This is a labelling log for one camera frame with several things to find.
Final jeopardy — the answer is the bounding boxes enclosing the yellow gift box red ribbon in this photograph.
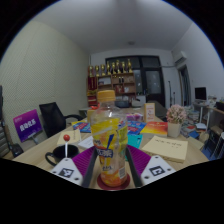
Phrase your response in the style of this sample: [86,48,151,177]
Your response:
[87,105,99,123]

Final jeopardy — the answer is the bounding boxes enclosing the pile of books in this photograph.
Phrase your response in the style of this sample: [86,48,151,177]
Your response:
[181,106,209,139]

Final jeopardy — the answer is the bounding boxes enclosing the wooden shelf unit with trophies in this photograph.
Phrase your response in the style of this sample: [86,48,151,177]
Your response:
[86,59,138,107]

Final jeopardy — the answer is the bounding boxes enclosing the black mug with coloured dots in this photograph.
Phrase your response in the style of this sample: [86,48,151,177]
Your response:
[44,143,80,167]

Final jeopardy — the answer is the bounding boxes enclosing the red-tipped white stick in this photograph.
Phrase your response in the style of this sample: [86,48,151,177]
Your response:
[63,133,71,159]

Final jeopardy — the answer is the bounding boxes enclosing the white booklet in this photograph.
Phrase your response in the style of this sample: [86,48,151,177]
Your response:
[78,135,95,150]

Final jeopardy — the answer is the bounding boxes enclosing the pink flowers in white pot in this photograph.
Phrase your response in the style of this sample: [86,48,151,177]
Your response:
[165,104,188,138]

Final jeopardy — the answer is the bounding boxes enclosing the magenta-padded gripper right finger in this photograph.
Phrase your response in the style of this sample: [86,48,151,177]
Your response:
[124,144,177,189]

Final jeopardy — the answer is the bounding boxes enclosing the orange red book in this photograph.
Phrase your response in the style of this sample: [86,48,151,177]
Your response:
[139,121,169,137]

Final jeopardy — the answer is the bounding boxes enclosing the white wall air conditioner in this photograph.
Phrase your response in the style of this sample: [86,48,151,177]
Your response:
[171,50,188,68]

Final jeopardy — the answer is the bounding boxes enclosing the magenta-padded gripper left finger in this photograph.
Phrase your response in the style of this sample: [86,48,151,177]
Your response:
[49,145,98,189]

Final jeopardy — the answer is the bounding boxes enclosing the purple sign board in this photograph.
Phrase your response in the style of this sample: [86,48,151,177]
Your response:
[12,108,43,144]

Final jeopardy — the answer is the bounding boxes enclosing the black computer monitor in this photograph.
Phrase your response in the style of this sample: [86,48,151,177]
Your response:
[194,86,208,102]

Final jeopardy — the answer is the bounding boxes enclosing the small orange white carton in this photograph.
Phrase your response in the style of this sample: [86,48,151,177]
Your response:
[143,102,156,123]

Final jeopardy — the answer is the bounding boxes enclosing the blue magazine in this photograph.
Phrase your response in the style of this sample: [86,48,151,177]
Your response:
[72,121,92,134]

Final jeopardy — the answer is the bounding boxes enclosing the black framed glass door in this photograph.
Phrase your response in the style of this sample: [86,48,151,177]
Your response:
[105,55,166,108]

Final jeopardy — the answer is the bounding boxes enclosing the large pale yellow notepad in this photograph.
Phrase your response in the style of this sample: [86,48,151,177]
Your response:
[141,135,189,164]

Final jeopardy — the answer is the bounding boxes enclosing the orange drink bottle yellow label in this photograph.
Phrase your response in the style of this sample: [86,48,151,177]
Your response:
[90,89,129,188]

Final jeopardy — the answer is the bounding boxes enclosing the small pale yellow notepad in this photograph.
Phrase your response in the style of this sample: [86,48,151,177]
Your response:
[56,128,82,146]

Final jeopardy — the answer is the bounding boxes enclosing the wooden side desk white legs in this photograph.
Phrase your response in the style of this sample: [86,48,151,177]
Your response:
[193,99,224,158]

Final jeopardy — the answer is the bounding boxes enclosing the black office chair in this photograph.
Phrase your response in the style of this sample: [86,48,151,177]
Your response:
[38,101,84,138]

